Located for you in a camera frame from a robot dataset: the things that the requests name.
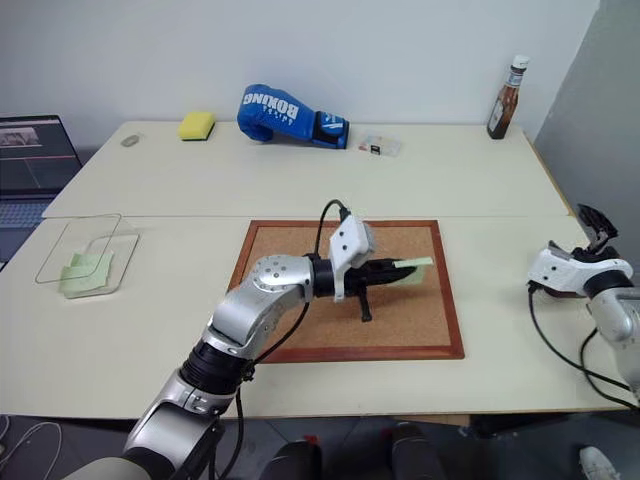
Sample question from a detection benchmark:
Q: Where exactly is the small clear plastic box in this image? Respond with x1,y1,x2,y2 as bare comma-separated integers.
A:
357,130,403,158

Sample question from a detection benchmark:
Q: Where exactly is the brown sauce bottle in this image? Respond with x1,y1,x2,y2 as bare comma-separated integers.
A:
486,54,531,141

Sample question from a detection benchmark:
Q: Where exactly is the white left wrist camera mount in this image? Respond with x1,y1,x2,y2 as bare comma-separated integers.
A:
328,215,377,304

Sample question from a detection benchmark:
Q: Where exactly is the open laptop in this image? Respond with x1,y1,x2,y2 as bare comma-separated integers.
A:
0,115,85,266

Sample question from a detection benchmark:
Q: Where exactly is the beige robot torso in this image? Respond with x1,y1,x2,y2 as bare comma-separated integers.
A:
62,457,146,480

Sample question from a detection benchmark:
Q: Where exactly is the yellow green sponge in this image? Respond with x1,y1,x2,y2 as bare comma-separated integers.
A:
177,111,217,142

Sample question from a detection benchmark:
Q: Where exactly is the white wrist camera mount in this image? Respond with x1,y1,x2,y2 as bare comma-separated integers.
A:
527,241,626,301
328,215,377,304

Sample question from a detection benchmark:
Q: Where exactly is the clear plastic container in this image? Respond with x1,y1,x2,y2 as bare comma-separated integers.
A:
34,213,142,301

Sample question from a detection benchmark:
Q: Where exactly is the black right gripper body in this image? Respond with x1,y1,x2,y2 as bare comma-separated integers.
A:
587,233,624,262

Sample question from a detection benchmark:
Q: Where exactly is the blue boxing glove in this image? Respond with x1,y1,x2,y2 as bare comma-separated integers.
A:
236,83,350,150

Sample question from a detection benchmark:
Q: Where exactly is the dark rounded shape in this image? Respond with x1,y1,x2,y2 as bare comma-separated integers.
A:
272,439,321,480
389,422,446,480

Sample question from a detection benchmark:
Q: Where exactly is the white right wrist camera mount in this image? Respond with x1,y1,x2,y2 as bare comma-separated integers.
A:
527,241,626,301

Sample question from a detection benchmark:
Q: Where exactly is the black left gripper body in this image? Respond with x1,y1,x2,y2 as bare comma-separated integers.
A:
343,260,384,324

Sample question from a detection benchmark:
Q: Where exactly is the white sneaker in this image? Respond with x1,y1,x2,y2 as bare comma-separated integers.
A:
579,446,614,480

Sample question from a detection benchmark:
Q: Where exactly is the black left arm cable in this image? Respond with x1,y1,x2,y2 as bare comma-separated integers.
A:
232,199,351,480

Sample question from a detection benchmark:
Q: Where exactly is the wood-framed cork board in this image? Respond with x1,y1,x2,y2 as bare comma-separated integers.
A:
227,219,466,364

